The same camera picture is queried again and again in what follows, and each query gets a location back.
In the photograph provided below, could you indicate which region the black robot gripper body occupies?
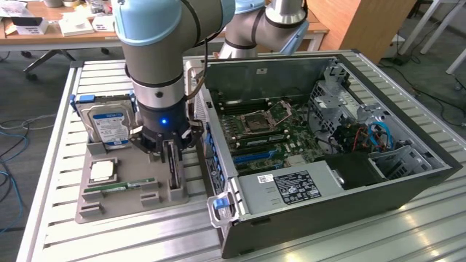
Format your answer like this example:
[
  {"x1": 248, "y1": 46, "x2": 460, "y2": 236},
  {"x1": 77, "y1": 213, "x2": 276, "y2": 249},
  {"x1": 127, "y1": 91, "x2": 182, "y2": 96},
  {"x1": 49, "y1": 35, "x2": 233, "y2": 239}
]
[{"x1": 138, "y1": 100, "x2": 194, "y2": 153}]

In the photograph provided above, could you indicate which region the graphics card with metal bracket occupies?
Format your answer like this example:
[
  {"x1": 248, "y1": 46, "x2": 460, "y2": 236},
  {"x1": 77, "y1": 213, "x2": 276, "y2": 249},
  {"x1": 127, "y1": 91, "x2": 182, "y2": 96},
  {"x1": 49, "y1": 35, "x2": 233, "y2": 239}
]
[{"x1": 162, "y1": 138, "x2": 183, "y2": 192}]

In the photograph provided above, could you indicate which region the hard disk in blue carrier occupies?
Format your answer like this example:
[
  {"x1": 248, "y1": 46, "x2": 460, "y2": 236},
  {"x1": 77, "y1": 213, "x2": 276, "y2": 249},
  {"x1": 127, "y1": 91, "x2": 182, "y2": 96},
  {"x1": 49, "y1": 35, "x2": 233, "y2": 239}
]
[{"x1": 69, "y1": 91, "x2": 139, "y2": 150}]

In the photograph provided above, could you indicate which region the grey plastic parts rack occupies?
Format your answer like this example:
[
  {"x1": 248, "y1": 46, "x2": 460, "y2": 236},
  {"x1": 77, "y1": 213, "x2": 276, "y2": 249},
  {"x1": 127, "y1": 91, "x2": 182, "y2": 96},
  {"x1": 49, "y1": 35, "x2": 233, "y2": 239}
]
[{"x1": 75, "y1": 110, "x2": 191, "y2": 224}]

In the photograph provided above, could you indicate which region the silver CPU chip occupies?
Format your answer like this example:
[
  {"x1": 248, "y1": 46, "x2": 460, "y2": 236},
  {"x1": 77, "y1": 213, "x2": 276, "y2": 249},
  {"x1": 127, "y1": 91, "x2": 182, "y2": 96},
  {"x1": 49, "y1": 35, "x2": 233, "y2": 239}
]
[{"x1": 90, "y1": 160, "x2": 118, "y2": 182}]

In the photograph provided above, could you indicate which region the CPU socket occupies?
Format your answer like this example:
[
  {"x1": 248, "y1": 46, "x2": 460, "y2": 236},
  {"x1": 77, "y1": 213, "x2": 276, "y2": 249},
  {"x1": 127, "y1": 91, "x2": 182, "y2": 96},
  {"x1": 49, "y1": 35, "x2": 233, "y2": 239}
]
[{"x1": 244, "y1": 110, "x2": 273, "y2": 132}]

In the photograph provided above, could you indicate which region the blue expansion slot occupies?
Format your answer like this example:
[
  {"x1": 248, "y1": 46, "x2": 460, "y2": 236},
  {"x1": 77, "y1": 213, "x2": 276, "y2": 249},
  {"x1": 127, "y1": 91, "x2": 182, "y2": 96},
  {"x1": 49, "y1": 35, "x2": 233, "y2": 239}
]
[{"x1": 233, "y1": 151, "x2": 277, "y2": 164}]

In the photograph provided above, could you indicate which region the green RAM stick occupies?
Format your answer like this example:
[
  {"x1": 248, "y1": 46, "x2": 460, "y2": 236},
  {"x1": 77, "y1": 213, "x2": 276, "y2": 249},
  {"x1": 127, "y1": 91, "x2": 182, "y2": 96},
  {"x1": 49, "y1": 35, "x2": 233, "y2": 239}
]
[{"x1": 85, "y1": 177, "x2": 157, "y2": 193}]

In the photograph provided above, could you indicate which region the installed RAM stick black label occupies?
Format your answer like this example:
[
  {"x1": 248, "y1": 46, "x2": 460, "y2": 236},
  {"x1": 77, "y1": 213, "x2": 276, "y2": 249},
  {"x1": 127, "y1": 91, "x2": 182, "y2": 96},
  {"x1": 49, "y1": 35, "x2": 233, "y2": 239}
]
[{"x1": 238, "y1": 133, "x2": 288, "y2": 147}]

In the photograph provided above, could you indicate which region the metal socket cover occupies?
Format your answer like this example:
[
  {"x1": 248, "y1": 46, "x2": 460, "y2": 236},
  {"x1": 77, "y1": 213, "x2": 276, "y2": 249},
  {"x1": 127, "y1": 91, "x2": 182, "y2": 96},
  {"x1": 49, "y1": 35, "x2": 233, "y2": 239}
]
[{"x1": 268, "y1": 100, "x2": 293, "y2": 123}]

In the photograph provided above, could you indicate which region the grey power supply unit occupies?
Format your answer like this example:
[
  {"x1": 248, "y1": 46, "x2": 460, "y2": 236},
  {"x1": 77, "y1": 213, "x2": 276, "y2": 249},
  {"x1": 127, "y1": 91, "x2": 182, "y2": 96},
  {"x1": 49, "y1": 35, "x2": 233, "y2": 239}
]
[{"x1": 233, "y1": 160, "x2": 345, "y2": 216}]

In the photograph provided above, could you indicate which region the green motherboard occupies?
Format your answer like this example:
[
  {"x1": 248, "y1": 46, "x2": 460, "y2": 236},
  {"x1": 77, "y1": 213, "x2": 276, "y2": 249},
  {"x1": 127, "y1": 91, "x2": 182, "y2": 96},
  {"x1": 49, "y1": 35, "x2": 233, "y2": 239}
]
[{"x1": 218, "y1": 92, "x2": 329, "y2": 177}]

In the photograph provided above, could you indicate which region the black desk leg with casters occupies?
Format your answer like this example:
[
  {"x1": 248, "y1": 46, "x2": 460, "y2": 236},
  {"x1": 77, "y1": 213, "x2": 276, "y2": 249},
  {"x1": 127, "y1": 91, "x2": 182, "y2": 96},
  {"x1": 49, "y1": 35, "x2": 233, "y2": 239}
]
[{"x1": 23, "y1": 49, "x2": 78, "y2": 81}]

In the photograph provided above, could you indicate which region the silver perforated drive cage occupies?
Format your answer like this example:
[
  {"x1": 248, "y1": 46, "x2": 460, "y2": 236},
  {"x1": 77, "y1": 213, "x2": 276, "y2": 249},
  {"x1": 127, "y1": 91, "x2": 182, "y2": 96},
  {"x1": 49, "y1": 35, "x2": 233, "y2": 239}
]
[{"x1": 308, "y1": 80, "x2": 368, "y2": 137}]

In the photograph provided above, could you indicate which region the small white labelled box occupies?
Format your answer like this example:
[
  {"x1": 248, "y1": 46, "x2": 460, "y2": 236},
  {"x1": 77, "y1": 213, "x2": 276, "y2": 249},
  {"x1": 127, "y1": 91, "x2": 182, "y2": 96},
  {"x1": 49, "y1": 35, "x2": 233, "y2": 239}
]
[{"x1": 91, "y1": 15, "x2": 118, "y2": 32}]

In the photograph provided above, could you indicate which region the long wooden desk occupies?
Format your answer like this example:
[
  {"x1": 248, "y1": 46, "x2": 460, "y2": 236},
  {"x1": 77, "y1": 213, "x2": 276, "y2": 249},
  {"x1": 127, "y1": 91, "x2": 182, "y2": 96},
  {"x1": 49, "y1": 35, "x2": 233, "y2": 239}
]
[{"x1": 0, "y1": 0, "x2": 329, "y2": 59}]

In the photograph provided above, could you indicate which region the open white cardboard box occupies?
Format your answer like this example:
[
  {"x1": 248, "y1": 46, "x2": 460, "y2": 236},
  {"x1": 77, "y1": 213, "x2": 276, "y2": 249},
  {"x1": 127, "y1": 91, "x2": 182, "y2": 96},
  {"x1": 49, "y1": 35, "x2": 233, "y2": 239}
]
[{"x1": 58, "y1": 13, "x2": 95, "y2": 37}]

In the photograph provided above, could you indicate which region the white box with black label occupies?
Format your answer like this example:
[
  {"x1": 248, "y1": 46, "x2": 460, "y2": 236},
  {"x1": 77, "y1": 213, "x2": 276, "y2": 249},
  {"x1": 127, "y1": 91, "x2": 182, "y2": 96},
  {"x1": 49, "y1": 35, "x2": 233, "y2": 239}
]
[{"x1": 15, "y1": 20, "x2": 50, "y2": 35}]

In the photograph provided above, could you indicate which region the black open PC case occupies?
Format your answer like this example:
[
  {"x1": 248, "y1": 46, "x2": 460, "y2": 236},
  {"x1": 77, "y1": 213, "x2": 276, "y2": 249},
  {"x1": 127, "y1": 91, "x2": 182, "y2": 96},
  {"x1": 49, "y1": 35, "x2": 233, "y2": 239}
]
[{"x1": 186, "y1": 53, "x2": 464, "y2": 259}]

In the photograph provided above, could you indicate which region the black device on box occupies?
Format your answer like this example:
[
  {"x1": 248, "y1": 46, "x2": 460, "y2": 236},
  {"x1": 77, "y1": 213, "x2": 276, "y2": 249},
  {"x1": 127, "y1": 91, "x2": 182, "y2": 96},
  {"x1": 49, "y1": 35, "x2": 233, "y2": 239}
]
[{"x1": 11, "y1": 16, "x2": 45, "y2": 27}]

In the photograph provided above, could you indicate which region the grey metal disk bay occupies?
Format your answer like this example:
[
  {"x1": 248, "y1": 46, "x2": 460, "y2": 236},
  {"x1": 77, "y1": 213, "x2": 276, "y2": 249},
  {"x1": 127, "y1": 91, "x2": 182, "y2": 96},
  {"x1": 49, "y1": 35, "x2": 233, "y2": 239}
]
[{"x1": 368, "y1": 145, "x2": 434, "y2": 181}]

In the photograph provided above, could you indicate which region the wooden cabinet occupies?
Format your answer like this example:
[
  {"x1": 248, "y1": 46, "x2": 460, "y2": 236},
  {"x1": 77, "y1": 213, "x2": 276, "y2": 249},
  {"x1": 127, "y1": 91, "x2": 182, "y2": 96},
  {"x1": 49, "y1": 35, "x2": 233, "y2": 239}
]
[{"x1": 309, "y1": 0, "x2": 418, "y2": 65}]

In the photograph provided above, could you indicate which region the black camera cable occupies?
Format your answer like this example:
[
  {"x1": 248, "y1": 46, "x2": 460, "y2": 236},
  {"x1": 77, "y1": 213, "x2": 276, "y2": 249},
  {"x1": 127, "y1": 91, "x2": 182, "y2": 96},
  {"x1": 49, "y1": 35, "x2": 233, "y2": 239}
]
[{"x1": 187, "y1": 26, "x2": 229, "y2": 122}]

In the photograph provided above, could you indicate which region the blue data wire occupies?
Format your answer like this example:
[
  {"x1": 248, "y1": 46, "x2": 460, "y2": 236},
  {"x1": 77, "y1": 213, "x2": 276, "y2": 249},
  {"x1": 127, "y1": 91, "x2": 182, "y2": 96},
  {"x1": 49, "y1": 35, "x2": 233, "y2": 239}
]
[{"x1": 366, "y1": 121, "x2": 397, "y2": 152}]

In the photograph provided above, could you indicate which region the white table frame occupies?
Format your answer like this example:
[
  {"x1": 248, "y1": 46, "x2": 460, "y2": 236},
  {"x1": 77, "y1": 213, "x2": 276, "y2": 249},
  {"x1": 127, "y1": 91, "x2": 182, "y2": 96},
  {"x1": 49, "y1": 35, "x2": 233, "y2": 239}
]
[{"x1": 398, "y1": 0, "x2": 466, "y2": 74}]

